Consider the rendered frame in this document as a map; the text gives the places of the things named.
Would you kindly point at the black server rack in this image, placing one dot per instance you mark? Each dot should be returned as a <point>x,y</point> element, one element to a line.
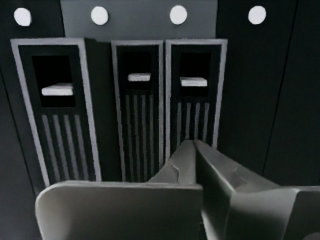
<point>136,101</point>

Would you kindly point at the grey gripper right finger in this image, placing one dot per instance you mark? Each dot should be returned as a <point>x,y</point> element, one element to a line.
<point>233,208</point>

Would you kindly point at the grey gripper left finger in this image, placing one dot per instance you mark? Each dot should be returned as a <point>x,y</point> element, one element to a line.
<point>94,210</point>

